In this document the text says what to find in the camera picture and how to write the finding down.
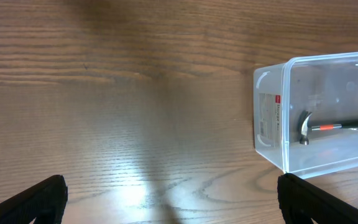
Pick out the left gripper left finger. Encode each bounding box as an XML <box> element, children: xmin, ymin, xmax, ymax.
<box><xmin>0</xmin><ymin>175</ymin><xmax>68</xmax><ymax>224</ymax></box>

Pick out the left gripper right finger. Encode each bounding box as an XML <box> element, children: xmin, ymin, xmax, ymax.
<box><xmin>277</xmin><ymin>173</ymin><xmax>358</xmax><ymax>224</ymax></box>

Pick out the small black-handled claw hammer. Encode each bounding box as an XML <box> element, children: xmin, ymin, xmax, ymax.
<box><xmin>298</xmin><ymin>111</ymin><xmax>358</xmax><ymax>146</ymax></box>

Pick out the clear plastic storage container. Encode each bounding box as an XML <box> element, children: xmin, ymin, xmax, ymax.
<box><xmin>254</xmin><ymin>52</ymin><xmax>358</xmax><ymax>179</ymax></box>

